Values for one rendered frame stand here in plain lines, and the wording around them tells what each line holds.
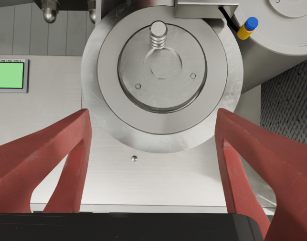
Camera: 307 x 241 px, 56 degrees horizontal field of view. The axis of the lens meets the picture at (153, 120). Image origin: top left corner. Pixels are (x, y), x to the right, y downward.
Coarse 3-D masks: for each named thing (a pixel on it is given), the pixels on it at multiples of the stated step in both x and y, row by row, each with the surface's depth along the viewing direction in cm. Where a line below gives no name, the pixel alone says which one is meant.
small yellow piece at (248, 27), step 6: (222, 12) 23; (228, 18) 23; (252, 18) 20; (234, 24) 23; (246, 24) 20; (252, 24) 20; (234, 30) 22; (240, 30) 21; (246, 30) 20; (252, 30) 20; (240, 36) 22; (246, 36) 21
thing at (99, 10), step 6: (96, 0) 27; (102, 0) 28; (108, 0) 31; (114, 0) 36; (120, 0) 42; (126, 0) 50; (96, 6) 27; (102, 6) 28; (108, 6) 31; (114, 6) 36; (96, 12) 27; (102, 12) 28; (108, 12) 32; (96, 18) 27; (102, 18) 28
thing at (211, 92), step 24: (120, 24) 26; (144, 24) 26; (192, 24) 26; (120, 48) 25; (216, 48) 25; (216, 72) 25; (120, 96) 25; (216, 96) 25; (144, 120) 25; (168, 120) 25; (192, 120) 25
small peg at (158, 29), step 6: (150, 24) 22; (156, 24) 22; (162, 24) 22; (150, 30) 22; (156, 30) 22; (162, 30) 22; (150, 36) 22; (156, 36) 22; (162, 36) 22; (150, 42) 24; (156, 42) 23; (162, 42) 23; (156, 48) 24
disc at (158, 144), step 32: (128, 0) 27; (160, 0) 27; (96, 32) 27; (224, 32) 26; (96, 64) 26; (96, 96) 26; (128, 96) 26; (224, 96) 26; (128, 128) 26; (192, 128) 26
